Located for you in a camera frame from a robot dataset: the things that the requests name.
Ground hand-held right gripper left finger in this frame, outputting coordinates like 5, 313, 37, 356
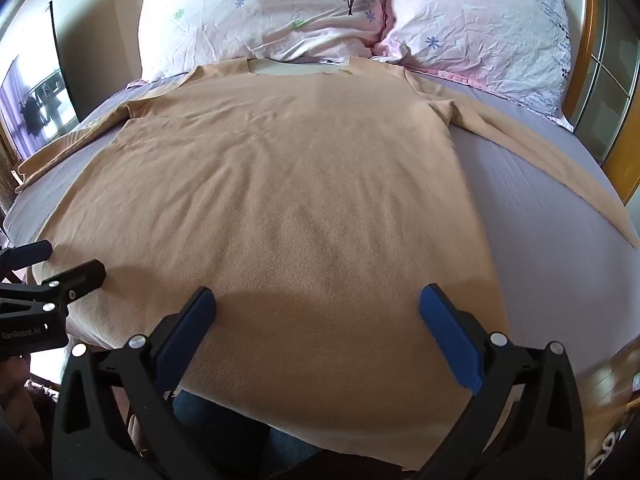
51, 286, 217, 480

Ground window with purple curtain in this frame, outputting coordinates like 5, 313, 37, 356
0, 2, 81, 161

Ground tan long-sleeved shirt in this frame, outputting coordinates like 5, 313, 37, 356
15, 57, 640, 471

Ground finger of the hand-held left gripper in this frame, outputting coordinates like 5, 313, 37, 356
0, 240, 54, 281
0, 259, 107, 318

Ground pink tree print pillow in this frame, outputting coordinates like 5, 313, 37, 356
137, 0, 391, 83

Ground wooden glass-door wardrobe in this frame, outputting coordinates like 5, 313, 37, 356
562, 0, 640, 206

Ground pink floral pillow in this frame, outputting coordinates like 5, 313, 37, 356
372, 0, 573, 133

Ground grey bed sheet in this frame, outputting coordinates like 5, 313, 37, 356
0, 72, 638, 376

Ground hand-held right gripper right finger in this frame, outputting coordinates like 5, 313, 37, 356
419, 283, 586, 480

